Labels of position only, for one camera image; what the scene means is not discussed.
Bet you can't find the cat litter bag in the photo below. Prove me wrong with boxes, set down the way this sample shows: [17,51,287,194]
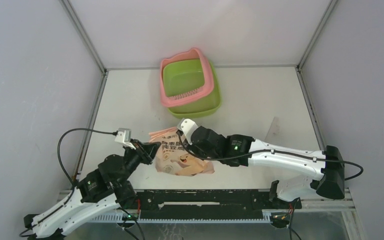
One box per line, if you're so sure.
[149,127,215,177]

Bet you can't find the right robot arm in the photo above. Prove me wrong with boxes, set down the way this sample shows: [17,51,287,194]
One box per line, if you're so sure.
[177,126,346,208]

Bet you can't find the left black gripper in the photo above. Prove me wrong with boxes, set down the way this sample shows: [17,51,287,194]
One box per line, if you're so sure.
[117,138,162,186]

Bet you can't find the right black cable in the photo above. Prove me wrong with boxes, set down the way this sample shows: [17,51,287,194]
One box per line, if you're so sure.
[177,130,364,182]

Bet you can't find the left black cable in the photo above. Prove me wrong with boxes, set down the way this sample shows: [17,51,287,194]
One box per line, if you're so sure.
[56,128,118,186]

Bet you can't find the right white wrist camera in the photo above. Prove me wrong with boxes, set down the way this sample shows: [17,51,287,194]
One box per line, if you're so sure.
[176,118,199,145]

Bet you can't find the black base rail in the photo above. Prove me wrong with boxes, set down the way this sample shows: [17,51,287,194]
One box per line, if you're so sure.
[124,189,293,221]

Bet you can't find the black cable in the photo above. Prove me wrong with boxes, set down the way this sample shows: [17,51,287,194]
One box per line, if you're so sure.
[56,128,118,186]
[177,130,364,182]

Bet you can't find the pink green litter box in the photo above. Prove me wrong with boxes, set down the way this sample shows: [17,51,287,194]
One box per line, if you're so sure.
[159,47,222,119]

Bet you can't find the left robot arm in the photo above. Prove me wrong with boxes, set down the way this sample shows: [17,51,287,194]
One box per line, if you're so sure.
[19,139,161,240]

